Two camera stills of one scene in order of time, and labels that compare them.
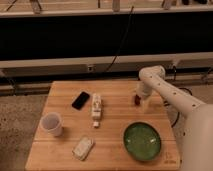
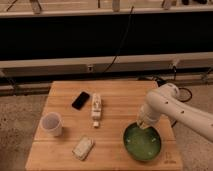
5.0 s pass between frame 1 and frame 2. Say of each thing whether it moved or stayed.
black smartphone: stayed
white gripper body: moved
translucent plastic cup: stayed
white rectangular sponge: stayed
